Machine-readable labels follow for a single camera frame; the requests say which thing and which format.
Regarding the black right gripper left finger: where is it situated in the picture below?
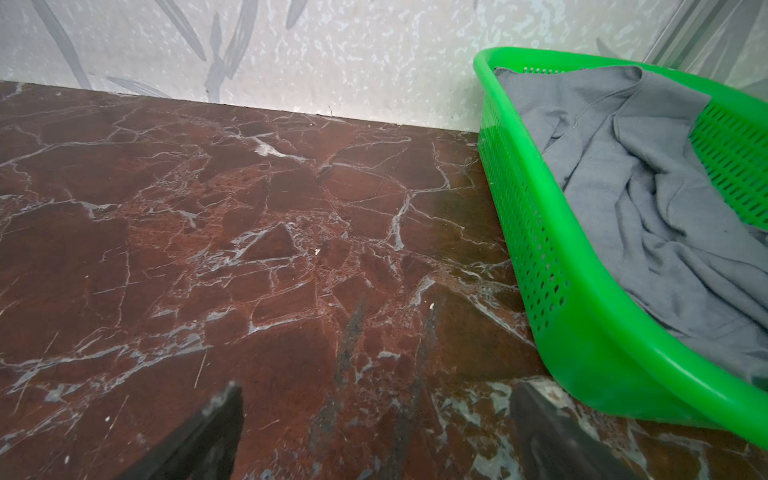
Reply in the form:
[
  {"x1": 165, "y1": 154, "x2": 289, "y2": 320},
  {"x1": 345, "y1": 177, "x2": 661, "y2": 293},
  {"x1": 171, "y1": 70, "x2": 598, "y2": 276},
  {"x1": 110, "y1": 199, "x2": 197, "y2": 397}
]
[{"x1": 118, "y1": 381, "x2": 244, "y2": 479}]

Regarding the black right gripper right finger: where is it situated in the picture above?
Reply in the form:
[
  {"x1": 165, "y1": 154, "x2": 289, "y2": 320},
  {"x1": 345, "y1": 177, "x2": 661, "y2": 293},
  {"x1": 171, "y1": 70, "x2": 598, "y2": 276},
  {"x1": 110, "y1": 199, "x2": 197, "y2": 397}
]
[{"x1": 510, "y1": 383, "x2": 637, "y2": 479}]

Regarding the grey long sleeve shirt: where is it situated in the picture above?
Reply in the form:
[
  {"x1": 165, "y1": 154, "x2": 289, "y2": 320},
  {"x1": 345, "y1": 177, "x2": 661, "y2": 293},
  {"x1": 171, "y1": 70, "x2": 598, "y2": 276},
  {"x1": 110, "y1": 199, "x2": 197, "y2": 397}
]
[{"x1": 495, "y1": 66, "x2": 767, "y2": 388}]

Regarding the green plastic basket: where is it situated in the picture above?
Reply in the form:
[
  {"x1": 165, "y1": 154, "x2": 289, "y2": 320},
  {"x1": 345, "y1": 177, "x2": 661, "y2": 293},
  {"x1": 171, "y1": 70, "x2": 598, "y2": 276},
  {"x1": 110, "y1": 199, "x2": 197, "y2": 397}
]
[{"x1": 474, "y1": 47, "x2": 767, "y2": 447}]

